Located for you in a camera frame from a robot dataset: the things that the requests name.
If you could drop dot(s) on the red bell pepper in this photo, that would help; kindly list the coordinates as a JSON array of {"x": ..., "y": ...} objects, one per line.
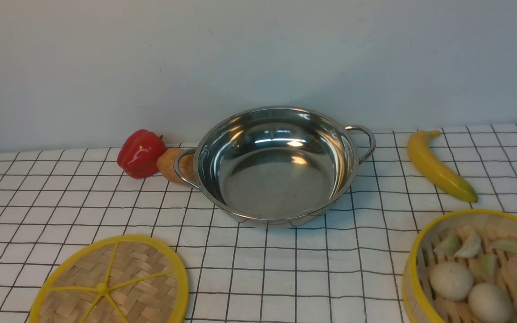
[{"x": 139, "y": 154}]

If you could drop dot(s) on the pale green dumpling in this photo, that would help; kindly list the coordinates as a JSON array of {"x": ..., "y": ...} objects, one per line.
[{"x": 449, "y": 245}]

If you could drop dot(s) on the white checkered tablecloth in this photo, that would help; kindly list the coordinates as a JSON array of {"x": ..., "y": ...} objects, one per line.
[{"x": 343, "y": 267}]

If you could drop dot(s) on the stainless steel two-handled pot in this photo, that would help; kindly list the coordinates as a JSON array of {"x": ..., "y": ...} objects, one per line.
[{"x": 276, "y": 166}]

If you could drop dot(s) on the yellow-rimmed bamboo steamer basket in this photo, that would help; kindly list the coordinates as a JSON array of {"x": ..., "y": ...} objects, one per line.
[{"x": 422, "y": 303}]

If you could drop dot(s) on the yellow banana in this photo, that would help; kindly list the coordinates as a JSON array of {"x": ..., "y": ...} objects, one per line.
[{"x": 440, "y": 175}]

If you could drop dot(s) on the white round bun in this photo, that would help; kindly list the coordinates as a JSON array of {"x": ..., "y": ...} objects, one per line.
[
  {"x": 451, "y": 280},
  {"x": 490, "y": 304}
]

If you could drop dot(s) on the yellow-rimmed bamboo steamer lid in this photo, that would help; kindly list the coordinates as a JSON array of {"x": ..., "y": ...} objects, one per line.
[{"x": 121, "y": 279}]

